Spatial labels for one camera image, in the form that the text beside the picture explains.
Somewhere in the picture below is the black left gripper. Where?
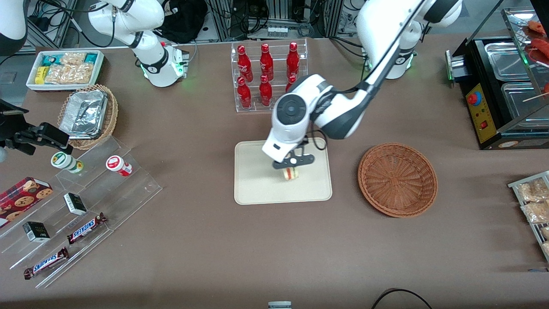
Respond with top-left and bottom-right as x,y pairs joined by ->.
272,151 -> 316,173

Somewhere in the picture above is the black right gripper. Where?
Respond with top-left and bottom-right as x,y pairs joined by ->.
0,99 -> 72,157

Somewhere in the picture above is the cream rectangular plastic tray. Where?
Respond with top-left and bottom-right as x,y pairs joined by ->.
234,137 -> 333,206

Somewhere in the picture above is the aluminium foil tray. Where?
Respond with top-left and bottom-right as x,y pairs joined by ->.
59,89 -> 109,140

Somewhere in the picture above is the light wicker basket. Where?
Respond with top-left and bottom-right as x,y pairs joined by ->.
57,84 -> 119,150

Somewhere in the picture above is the round brown wicker basket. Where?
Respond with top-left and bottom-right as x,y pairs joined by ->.
357,142 -> 438,218

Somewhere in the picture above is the tray of packaged snacks right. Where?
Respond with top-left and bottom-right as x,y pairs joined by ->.
508,171 -> 549,262

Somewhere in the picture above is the green cap white bottle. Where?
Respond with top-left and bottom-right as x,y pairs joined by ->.
51,151 -> 84,174

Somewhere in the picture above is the red cookie box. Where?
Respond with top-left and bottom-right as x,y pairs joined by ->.
0,176 -> 54,228

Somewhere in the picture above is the white rectangular snack bin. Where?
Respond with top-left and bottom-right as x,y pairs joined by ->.
26,50 -> 105,92

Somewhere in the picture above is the clear acrylic bottle rack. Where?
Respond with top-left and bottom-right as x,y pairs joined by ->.
231,39 -> 308,113

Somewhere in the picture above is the small black carton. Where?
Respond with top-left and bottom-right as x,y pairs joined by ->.
22,221 -> 51,243
63,193 -> 87,216

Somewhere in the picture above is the large clear cracker bag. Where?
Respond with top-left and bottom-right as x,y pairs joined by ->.
45,63 -> 95,85

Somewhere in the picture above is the red cap white bottle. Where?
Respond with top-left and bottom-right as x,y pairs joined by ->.
106,155 -> 133,177

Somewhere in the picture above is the small clear cracker bag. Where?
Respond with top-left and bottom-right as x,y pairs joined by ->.
60,51 -> 87,66

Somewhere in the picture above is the brown snickers bar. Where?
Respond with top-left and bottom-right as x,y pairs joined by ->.
24,247 -> 69,280
67,212 -> 108,245

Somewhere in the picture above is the clear acrylic stepped display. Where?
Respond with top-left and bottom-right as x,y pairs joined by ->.
0,136 -> 163,289

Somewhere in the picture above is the black bag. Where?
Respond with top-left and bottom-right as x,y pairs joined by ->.
157,0 -> 209,44

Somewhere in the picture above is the grey metal side box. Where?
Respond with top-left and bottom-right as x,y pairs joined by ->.
445,49 -> 467,83

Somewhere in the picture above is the steel food pan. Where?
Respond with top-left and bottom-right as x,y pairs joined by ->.
501,82 -> 549,121
485,42 -> 533,82

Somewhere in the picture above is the black food warmer machine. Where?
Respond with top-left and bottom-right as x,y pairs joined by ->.
457,6 -> 549,151

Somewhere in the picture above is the black looped cable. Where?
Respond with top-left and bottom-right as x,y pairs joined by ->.
371,288 -> 434,309

